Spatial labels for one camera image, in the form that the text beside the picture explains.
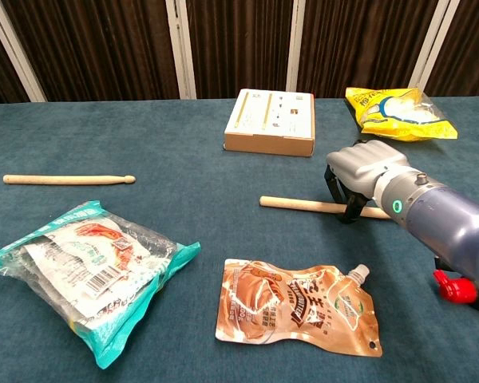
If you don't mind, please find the plain wooden drumstick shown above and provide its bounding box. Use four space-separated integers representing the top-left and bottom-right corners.
2 174 137 186

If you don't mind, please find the flat cardboard box white label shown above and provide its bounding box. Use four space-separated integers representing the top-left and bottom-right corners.
223 88 316 158

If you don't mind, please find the yellow snack bag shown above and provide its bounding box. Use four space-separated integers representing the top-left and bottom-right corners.
344 86 459 143

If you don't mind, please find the dark brown pleated curtain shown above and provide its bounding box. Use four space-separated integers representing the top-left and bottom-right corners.
0 0 479 107

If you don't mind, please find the white wide screen frame post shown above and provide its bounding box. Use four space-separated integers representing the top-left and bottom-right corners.
165 0 197 100

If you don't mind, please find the orange spout pouch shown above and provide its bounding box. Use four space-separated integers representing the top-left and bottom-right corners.
215 258 384 357

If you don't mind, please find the wooden drumstick with black mark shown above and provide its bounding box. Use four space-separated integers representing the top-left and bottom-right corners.
259 195 392 220

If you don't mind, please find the black bottle with red cap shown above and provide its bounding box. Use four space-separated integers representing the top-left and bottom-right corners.
432 269 479 313

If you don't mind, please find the white narrow screen frame post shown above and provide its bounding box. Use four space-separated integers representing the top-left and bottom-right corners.
286 0 307 93

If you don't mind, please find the white slanted screen frame post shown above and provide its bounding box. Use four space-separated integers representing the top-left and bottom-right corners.
0 0 47 103
409 0 462 96

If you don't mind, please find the blue velvet tablecloth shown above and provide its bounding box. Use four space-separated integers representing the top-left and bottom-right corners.
0 95 479 383

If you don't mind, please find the teal clear plastic food bag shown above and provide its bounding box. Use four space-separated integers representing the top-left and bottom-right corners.
0 199 202 370

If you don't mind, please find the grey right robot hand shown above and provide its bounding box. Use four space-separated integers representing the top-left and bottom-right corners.
324 139 410 223

